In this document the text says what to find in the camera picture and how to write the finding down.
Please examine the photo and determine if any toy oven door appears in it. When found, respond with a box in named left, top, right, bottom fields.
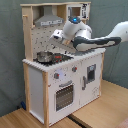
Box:
left=56, top=84, right=74, bottom=111

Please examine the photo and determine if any red stove knob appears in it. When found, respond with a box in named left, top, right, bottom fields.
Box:
left=71, top=66, right=78, bottom=73
left=54, top=73, right=60, bottom=79

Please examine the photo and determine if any grey range hood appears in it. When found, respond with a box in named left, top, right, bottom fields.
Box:
left=35, top=5, right=64, bottom=27

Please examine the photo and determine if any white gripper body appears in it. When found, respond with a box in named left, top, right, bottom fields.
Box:
left=49, top=29, right=78, bottom=54

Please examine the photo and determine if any grey water dispenser panel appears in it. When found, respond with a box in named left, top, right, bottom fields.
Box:
left=87, top=65, right=96, bottom=83

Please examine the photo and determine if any wooden toy kitchen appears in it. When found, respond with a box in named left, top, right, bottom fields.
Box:
left=22, top=2, right=105, bottom=128

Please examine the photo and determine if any right red stove knob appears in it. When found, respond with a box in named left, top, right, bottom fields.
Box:
left=71, top=66, right=78, bottom=73

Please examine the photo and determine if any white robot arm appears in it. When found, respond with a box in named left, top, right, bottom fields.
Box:
left=49, top=17, right=128, bottom=52

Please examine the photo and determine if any left red stove knob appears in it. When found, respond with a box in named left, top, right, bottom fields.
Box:
left=54, top=73, right=60, bottom=79

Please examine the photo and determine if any silver toy pot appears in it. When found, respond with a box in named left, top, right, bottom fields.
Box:
left=37, top=51, right=53, bottom=63

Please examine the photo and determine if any white microwave door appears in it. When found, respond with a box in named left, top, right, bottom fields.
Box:
left=67, top=2, right=91, bottom=22

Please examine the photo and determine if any black toy stovetop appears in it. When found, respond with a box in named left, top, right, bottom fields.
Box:
left=35, top=53, right=71, bottom=66

